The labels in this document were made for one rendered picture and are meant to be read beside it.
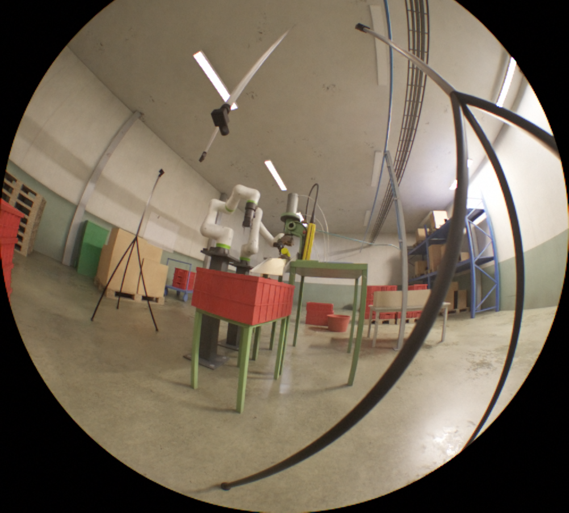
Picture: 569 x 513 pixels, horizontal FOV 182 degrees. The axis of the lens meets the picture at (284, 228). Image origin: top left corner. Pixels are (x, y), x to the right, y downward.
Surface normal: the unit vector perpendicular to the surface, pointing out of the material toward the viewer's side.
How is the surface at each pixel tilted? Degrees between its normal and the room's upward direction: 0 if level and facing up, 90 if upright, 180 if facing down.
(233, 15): 180
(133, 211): 90
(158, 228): 90
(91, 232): 94
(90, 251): 94
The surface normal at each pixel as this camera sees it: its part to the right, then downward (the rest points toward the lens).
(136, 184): 0.94, 0.00
